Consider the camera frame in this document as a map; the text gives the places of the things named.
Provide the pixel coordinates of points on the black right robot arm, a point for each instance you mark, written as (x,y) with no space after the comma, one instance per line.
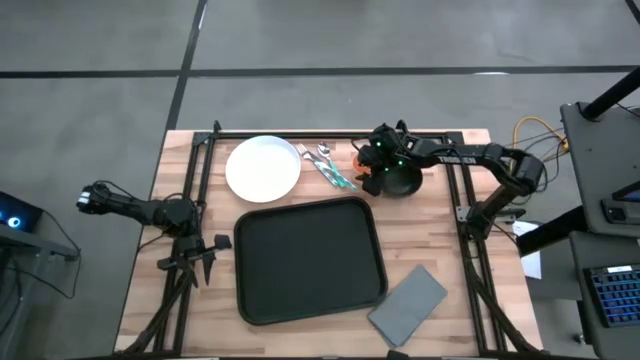
(480,152)

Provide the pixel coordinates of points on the orange cup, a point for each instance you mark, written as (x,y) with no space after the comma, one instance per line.
(359,167)

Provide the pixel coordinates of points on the grey keyboard desk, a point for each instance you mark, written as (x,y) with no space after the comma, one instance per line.
(600,250)

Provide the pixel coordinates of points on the black computer with light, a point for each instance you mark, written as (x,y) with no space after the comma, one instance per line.
(20,210)

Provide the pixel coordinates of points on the white paper sheet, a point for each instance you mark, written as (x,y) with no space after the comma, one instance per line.
(532,265)

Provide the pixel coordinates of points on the black plastic tray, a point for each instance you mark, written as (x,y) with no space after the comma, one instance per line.
(310,260)

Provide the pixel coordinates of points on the white round plate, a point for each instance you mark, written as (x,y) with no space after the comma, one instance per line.
(262,169)

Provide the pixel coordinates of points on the black device with screen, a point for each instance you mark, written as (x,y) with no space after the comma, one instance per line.
(617,212)

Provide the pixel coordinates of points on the black desk beam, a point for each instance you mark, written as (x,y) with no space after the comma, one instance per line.
(550,232)

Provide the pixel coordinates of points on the black bowl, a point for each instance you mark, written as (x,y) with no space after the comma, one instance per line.
(407,184)

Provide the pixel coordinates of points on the black aluminium frame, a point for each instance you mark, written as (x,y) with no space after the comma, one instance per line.
(325,135)

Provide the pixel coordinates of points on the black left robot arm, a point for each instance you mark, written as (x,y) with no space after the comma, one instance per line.
(150,210)

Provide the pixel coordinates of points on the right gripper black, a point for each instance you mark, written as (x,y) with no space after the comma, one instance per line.
(392,150)

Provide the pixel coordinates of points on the grey desk with pole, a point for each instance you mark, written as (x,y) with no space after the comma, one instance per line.
(595,165)

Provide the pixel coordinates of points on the grey side desk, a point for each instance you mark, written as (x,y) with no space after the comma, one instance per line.
(30,245)

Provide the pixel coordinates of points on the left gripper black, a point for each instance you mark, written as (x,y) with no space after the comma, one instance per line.
(192,246)

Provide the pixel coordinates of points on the grey cloth napkin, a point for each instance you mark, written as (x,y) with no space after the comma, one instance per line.
(407,306)

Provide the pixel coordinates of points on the backlit computer keyboard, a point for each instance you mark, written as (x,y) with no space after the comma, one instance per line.
(617,297)

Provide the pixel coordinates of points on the black desk pole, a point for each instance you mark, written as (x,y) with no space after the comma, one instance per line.
(612,95)

